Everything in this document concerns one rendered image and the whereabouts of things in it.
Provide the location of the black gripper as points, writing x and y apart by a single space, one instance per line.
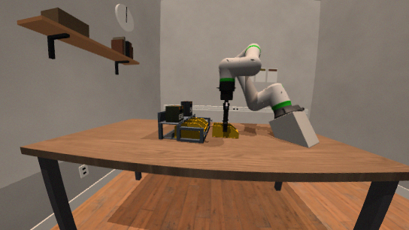
226 96

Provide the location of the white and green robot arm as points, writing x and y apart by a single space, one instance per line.
243 68

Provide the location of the yellow bin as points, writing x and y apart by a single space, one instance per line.
198 122
217 131
204 121
188 134

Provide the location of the grey metal shelf rack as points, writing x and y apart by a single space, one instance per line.
170 135

